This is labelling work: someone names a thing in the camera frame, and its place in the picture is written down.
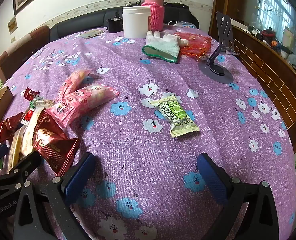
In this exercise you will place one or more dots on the light green snack packet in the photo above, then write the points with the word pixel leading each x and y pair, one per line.
pixel 177 113

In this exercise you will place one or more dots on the red and white snack packet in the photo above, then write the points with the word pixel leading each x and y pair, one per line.
pixel 28 117

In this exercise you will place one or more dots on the small red candy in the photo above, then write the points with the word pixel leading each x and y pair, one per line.
pixel 30 94

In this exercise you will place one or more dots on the gold wall plaque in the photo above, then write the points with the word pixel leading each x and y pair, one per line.
pixel 12 25

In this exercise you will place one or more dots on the small green candy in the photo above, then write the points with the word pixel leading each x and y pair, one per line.
pixel 35 103

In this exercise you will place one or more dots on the pink cartoon snack packet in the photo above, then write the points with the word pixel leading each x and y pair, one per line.
pixel 83 102
pixel 73 85

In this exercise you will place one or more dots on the brown armchair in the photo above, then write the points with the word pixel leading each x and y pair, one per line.
pixel 20 47

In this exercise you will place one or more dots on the white glove with green cuff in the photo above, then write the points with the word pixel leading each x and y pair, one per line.
pixel 163 47

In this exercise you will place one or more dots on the pink thermos with knitted sleeve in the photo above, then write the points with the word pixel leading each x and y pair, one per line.
pixel 156 12

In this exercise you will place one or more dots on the black bag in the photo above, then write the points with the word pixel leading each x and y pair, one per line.
pixel 176 12

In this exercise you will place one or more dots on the white plastic jar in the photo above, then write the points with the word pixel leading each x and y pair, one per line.
pixel 136 22

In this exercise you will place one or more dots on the purple floral tablecloth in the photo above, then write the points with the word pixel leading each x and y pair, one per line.
pixel 138 155

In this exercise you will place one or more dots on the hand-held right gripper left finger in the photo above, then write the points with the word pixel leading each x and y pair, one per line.
pixel 78 177

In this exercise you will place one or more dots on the blue patterned packet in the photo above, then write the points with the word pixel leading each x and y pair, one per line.
pixel 186 25

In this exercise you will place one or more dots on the red plastic bag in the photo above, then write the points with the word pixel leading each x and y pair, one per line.
pixel 197 45

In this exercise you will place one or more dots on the black charger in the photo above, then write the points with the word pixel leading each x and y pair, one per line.
pixel 114 25

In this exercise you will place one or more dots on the wooden glass partition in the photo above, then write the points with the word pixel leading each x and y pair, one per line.
pixel 267 62

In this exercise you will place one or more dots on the grey phone stand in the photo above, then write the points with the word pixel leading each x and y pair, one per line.
pixel 216 70

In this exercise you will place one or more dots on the gold cream snack packet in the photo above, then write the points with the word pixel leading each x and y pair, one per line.
pixel 15 150
pixel 34 127

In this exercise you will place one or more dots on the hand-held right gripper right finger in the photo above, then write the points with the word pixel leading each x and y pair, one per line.
pixel 212 180

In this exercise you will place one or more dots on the large dark red snack packet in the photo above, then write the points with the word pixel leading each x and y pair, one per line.
pixel 50 142
pixel 9 127

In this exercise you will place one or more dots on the black sofa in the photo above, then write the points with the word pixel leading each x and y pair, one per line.
pixel 75 25

